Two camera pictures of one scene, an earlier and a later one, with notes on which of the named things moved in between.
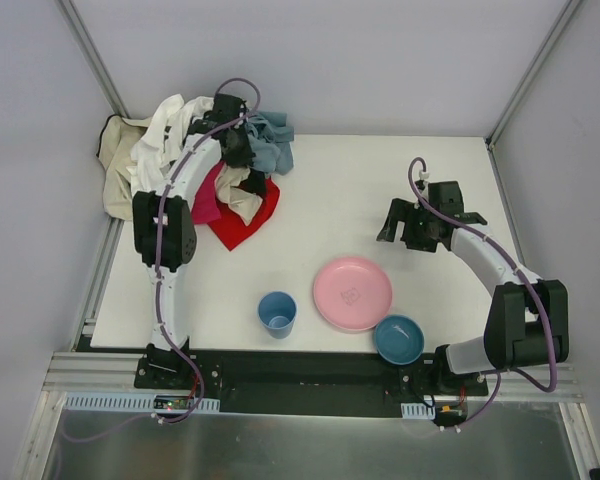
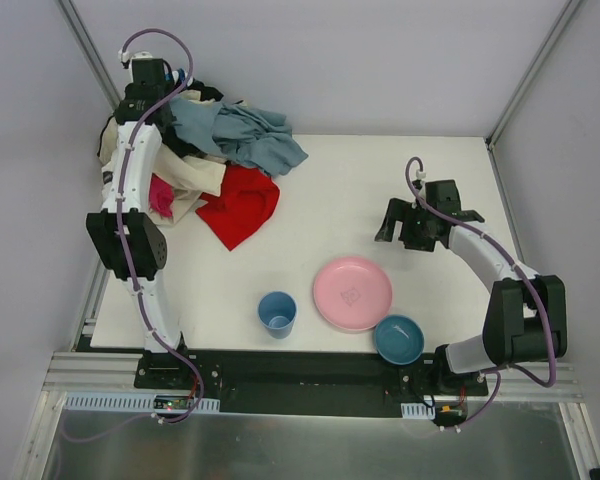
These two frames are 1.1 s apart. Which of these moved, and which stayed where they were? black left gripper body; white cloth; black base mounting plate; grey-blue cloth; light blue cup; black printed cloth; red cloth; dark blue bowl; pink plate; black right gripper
Moved: black left gripper body; white cloth; grey-blue cloth; black printed cloth
Stayed: black right gripper; pink plate; dark blue bowl; black base mounting plate; light blue cup; red cloth
